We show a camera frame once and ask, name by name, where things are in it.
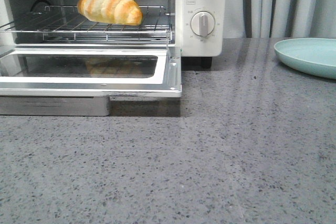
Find grey pleated curtain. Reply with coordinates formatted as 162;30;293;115
224;0;335;38

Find metal wire oven rack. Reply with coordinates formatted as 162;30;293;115
1;6;175;45

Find light teal plate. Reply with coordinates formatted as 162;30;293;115
274;38;335;79

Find lower white oven knob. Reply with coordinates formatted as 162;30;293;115
191;12;215;37

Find white glass oven door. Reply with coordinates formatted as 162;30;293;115
0;46;183;117

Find striped golden bread loaf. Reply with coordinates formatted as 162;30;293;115
77;0;143;26

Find white Toshiba toaster oven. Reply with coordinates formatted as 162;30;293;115
0;0;227;69

